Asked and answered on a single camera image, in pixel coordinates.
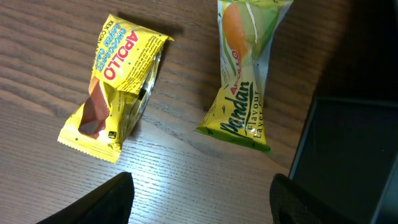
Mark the green pandan cake packet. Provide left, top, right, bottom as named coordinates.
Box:
left=196, top=0, right=292, bottom=152

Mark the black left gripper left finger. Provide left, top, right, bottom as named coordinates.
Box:
left=38, top=172, right=134, bottom=224

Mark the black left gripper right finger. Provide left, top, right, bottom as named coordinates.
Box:
left=269, top=174, right=354, bottom=224

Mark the yellow Apollo chocolate cake packet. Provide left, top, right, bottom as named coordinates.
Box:
left=58, top=15, right=172, bottom=163

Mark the dark green open box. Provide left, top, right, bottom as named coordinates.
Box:
left=289, top=98, right=397, bottom=223

